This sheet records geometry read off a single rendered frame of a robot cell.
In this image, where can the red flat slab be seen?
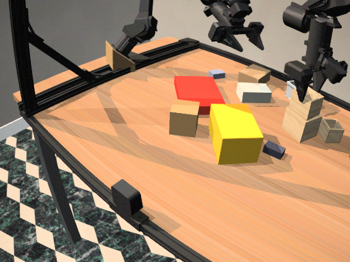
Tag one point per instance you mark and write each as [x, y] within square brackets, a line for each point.
[201, 89]

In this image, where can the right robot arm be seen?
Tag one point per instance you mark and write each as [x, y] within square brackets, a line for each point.
[321, 28]

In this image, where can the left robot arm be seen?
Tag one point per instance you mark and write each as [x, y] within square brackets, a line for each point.
[144, 26]

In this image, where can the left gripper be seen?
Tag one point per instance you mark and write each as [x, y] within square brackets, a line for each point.
[225, 33]

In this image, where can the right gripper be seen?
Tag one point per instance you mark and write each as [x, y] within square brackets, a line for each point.
[303, 73]

